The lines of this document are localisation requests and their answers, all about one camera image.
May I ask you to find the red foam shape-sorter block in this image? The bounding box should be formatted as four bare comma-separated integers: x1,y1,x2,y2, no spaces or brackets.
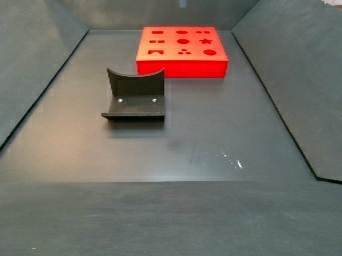
136,26,228,78

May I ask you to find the black curved plastic holder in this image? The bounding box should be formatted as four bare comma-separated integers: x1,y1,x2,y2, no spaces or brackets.
101,69,165,120

